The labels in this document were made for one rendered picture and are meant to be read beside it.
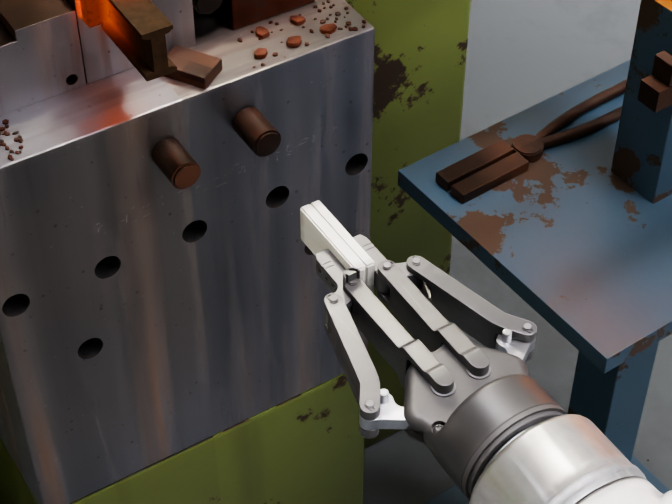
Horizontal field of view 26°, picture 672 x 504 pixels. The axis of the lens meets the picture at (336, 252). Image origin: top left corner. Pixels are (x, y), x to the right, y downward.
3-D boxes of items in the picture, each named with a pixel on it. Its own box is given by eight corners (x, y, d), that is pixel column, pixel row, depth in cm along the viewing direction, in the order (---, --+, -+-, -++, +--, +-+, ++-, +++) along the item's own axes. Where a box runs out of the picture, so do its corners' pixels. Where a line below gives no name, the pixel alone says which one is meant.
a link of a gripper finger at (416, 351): (457, 420, 88) (438, 430, 87) (354, 306, 94) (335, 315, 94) (461, 378, 85) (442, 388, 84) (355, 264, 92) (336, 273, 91)
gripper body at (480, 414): (460, 535, 84) (372, 427, 90) (575, 472, 87) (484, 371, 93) (468, 455, 79) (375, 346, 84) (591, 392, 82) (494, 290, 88)
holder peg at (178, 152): (202, 183, 121) (200, 159, 119) (174, 195, 120) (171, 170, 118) (180, 156, 124) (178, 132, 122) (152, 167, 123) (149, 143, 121)
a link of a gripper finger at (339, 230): (366, 266, 92) (376, 262, 92) (309, 202, 96) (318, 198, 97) (365, 299, 94) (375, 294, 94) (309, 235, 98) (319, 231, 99)
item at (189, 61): (223, 69, 123) (222, 58, 122) (205, 89, 121) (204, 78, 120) (176, 55, 124) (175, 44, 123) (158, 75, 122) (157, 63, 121)
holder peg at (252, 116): (282, 151, 124) (281, 127, 122) (255, 162, 123) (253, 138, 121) (259, 125, 126) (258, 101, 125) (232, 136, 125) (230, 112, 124)
